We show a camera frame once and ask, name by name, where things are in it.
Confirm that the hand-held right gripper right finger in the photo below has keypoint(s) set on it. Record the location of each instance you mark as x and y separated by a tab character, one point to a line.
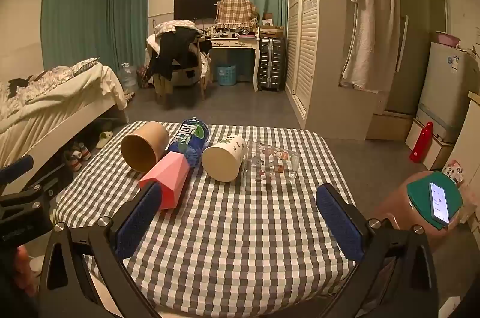
339	224

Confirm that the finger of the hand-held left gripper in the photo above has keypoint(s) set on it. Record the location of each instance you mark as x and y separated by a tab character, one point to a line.
52	179
17	167

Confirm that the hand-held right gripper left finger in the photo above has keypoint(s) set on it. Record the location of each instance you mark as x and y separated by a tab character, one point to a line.
138	218

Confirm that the pink faceted cup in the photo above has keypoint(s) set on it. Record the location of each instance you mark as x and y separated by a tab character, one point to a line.
170	175

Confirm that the brown paper cup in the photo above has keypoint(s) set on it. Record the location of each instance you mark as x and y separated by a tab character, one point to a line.
144	149

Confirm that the clear printed glass cup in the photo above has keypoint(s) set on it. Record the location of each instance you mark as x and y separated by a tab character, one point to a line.
273	164

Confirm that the white printed cup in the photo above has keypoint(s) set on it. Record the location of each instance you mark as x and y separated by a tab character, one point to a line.
223	162

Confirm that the person's left hand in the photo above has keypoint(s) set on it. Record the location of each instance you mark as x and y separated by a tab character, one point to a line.
25	271

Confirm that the pair of sneakers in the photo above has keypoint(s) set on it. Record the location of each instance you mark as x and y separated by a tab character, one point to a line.
77	156

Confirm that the stool with green top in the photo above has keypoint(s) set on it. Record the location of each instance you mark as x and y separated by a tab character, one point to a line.
395	207

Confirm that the bed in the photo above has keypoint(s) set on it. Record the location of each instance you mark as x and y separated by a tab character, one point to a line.
56	115

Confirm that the pale slipper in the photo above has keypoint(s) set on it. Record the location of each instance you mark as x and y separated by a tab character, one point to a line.
104	140

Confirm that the floral quilt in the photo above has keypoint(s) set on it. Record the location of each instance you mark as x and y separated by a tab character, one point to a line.
41	83

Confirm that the green book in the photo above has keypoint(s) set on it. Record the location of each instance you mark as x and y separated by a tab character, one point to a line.
420	190

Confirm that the grey checkered tablecloth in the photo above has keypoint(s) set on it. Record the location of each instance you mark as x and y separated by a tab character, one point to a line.
232	231

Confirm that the smartphone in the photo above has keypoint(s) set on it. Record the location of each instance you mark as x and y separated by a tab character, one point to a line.
439	201

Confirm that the red thermos bottle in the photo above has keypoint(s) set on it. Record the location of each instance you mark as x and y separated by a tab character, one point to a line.
422	147

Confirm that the white box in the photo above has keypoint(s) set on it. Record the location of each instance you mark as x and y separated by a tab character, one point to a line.
438	149

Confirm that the small printed package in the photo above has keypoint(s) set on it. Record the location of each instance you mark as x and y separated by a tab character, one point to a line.
453	171

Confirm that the clear water jug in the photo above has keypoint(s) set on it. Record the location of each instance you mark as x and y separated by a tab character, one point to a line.
128	77

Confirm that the wooden chair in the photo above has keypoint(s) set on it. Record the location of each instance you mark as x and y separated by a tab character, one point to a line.
185	76

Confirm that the blue plastic basket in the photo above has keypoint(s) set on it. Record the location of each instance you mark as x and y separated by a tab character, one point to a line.
226	75

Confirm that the black clothing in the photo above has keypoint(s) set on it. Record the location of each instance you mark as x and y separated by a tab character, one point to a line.
174	51

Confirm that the small white fridge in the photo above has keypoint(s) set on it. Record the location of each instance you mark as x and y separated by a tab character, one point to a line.
446	89

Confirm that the dark ribbed suitcase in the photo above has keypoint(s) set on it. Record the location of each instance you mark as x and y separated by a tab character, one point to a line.
270	65

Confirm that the white louvred wardrobe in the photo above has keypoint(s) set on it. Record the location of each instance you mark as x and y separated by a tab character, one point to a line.
311	48

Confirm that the white hanging towel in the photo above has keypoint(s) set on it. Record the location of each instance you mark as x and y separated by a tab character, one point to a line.
369	40

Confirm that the white dressing desk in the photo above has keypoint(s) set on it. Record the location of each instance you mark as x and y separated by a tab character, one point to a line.
234	43

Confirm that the cardboard box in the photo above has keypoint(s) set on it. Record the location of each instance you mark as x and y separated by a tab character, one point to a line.
270	30

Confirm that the grey door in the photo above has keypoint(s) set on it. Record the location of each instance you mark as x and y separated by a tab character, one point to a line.
416	25

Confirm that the pink plastic basin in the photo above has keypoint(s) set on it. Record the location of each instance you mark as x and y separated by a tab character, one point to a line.
447	38

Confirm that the black flat monitor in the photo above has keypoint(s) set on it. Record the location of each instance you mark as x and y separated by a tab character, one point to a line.
197	5

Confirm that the plaid cloth cover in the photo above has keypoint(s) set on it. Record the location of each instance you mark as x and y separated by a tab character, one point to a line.
236	12

